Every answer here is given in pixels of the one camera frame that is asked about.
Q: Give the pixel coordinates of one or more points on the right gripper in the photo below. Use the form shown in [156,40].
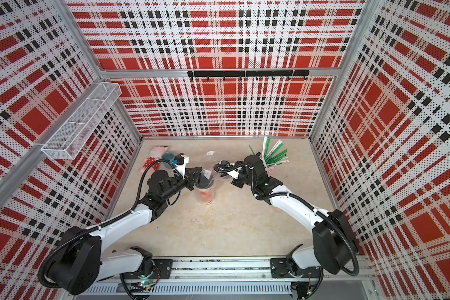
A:
[236,183]

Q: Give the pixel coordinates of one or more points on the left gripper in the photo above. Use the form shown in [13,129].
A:
[191,175]

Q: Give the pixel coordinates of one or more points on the red milk tea cup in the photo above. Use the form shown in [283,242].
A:
[205,189]

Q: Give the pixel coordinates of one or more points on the clear plastic carrier bag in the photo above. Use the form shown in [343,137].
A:
[208,161]

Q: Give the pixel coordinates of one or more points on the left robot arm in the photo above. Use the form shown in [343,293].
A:
[78,261]

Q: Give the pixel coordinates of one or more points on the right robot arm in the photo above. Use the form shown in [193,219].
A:
[334,244]

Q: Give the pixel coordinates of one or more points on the pink straw holder cup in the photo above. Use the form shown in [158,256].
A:
[270,169]

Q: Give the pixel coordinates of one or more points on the green white wrapped straws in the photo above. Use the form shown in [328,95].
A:
[271,155]

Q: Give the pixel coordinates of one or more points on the teal ceramic cup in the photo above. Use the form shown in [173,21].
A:
[169,157]

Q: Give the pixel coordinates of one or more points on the pink plush pig toy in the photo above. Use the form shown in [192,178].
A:
[156,153]

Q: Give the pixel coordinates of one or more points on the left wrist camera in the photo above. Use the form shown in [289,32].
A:
[180,163]

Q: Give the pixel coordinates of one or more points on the black wall hook rail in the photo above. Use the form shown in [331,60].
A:
[249,73]

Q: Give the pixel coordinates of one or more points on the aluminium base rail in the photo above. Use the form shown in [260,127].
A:
[261,276]

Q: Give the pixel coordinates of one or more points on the white wire mesh basket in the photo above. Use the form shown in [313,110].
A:
[70,138]

